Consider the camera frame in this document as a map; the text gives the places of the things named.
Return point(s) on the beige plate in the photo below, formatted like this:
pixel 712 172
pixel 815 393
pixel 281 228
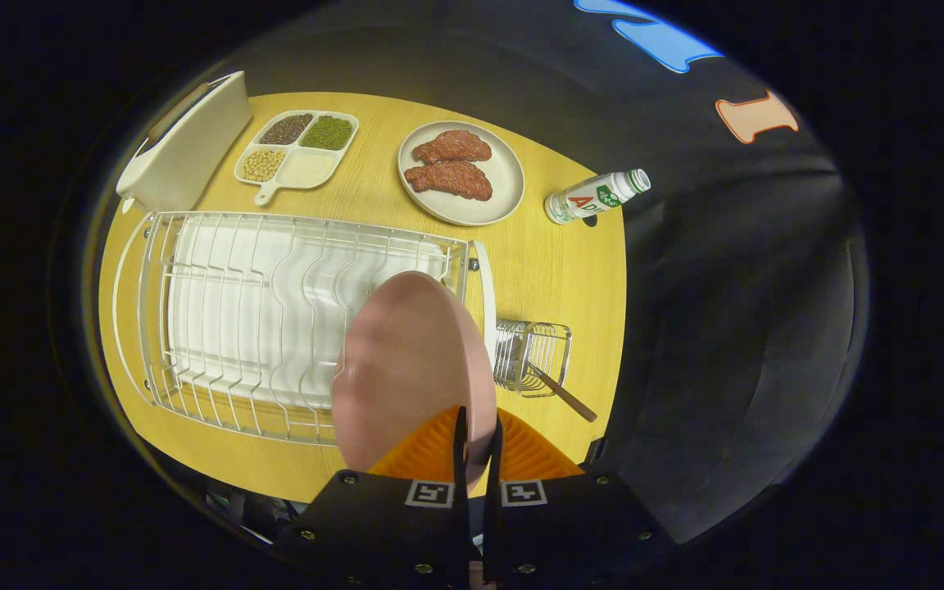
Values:
pixel 505 176

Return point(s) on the divided tray of beans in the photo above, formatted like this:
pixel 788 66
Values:
pixel 300 152

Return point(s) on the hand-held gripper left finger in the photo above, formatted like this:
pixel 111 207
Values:
pixel 390 533

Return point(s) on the white drip tray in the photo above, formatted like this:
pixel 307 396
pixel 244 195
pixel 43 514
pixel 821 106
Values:
pixel 234 319

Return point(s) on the black backdrop cloth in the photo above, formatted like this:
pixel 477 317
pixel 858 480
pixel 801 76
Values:
pixel 726 287

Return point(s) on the white toaster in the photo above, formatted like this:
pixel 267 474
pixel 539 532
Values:
pixel 193 156

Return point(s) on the pink plate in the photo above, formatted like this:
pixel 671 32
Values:
pixel 406 369

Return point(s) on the red meat slice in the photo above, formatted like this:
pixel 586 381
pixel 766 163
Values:
pixel 451 147
pixel 449 180

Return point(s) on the white drink bottle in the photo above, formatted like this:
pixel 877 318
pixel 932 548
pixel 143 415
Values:
pixel 591 198

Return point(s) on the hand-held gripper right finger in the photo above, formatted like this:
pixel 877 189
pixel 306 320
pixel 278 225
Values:
pixel 562 533

